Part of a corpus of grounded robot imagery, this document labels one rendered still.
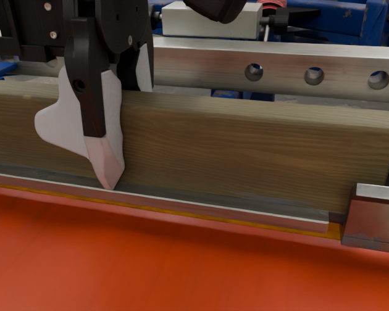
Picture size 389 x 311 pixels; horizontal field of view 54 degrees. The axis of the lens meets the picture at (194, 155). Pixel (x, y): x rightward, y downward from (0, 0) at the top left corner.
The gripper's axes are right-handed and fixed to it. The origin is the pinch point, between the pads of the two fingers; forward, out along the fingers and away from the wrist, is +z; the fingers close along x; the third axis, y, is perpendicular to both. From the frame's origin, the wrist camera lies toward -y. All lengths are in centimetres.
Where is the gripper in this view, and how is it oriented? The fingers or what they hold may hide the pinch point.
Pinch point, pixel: (131, 157)
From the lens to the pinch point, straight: 30.3
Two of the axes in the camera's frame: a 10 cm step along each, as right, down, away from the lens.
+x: -2.6, 4.9, -8.4
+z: 0.2, 8.7, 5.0
